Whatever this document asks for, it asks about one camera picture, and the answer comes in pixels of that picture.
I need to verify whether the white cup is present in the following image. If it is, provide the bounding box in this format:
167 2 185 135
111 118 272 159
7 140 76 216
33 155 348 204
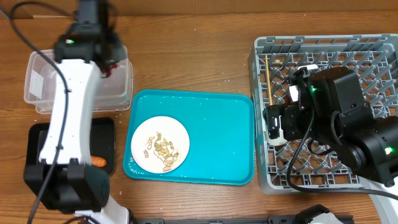
264 113 287 146

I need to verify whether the pink-rimmed white bowl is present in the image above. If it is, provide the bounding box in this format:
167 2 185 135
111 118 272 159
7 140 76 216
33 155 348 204
289 85 300 102

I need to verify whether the red snack wrapper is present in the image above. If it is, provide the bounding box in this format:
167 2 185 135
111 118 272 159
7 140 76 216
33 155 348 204
101 63 119 78

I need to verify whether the wooden chopstick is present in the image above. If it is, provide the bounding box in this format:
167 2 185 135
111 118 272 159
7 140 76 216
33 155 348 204
265 55 273 106

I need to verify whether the orange carrot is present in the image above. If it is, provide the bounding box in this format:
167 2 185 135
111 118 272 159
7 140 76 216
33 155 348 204
91 156 107 167

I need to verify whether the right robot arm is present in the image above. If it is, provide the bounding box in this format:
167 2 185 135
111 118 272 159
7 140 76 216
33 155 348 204
263 64 397 223

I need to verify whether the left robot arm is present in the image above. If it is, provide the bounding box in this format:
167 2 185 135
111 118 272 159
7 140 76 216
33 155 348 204
24 1 133 223

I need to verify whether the grey dishwasher rack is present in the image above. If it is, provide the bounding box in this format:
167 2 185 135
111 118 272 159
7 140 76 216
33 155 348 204
248 34 397 195

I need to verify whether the clear plastic storage bin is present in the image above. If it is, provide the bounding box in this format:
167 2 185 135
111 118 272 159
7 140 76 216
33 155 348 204
24 52 133 114

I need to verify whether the teal serving tray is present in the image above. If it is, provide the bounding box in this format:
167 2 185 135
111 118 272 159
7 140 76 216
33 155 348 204
123 90 255 185

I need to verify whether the black plastic tray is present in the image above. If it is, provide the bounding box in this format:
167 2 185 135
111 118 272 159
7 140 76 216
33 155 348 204
25 118 116 180

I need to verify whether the white plate with peanut shells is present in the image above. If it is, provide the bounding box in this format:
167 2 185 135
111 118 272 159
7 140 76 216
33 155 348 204
131 116 190 174

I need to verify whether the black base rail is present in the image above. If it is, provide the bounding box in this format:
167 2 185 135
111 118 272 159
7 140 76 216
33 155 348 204
131 204 355 224

